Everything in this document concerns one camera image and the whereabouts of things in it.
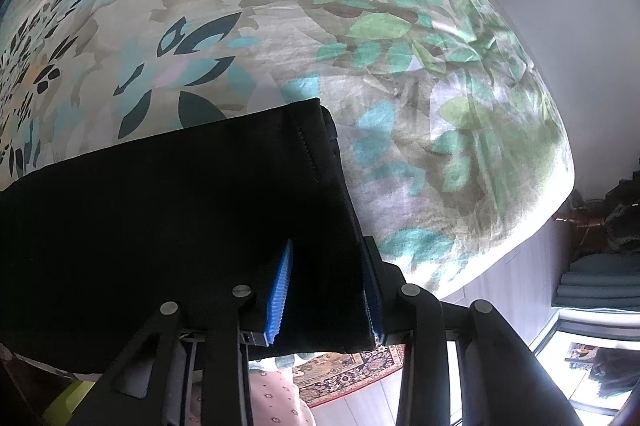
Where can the grey folded cushions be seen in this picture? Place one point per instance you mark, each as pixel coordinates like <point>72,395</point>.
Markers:
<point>600,281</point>

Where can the dark bundle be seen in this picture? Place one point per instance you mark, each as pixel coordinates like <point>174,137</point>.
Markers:
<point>622,216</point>

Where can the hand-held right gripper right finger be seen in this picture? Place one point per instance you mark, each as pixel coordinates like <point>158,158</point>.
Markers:
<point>374,291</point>

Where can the person's pink dotted clothing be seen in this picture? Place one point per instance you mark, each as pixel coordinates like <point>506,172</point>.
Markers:
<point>275,401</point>

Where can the black pants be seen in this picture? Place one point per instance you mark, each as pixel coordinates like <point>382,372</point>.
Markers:
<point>175,206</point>

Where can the bed with floral sheet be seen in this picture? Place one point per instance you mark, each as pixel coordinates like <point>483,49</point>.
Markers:
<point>400,80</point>

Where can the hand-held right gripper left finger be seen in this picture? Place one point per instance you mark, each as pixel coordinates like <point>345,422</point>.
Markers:
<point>280,291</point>

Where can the yellow-green object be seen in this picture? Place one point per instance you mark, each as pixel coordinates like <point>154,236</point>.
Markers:
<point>67,403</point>

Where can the red patterned rug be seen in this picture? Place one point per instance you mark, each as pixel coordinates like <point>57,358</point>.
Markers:
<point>345,371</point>

